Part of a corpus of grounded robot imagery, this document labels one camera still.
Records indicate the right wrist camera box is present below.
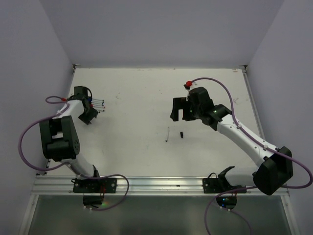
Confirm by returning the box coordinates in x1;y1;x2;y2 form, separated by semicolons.
184;81;197;91

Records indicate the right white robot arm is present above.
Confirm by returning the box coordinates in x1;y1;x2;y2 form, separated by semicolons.
170;86;293;195

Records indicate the aluminium mounting rail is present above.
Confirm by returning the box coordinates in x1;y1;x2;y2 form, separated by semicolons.
31;175;289;196

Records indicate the controller board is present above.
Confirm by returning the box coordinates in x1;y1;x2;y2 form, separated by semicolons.
216;196;237;210
83;196;104;208

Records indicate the right controller board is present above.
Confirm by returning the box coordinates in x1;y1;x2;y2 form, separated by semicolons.
216;196;237;210

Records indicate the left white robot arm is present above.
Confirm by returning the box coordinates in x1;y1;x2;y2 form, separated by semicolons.
39;86;102;192

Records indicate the blue marker pen top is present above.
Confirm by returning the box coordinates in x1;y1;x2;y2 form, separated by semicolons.
90;98;104;103

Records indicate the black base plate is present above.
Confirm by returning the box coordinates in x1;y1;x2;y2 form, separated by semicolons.
202;178;245;194
71;178;117;194

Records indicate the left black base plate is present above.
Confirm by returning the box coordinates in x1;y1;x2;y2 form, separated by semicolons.
71;178;117;194

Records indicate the red marker pen in row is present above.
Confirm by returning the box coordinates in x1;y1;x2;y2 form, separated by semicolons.
90;104;105;109

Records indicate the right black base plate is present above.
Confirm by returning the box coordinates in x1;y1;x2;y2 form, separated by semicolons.
202;178;245;194

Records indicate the left controller board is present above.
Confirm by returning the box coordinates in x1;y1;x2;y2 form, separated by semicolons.
83;196;104;208

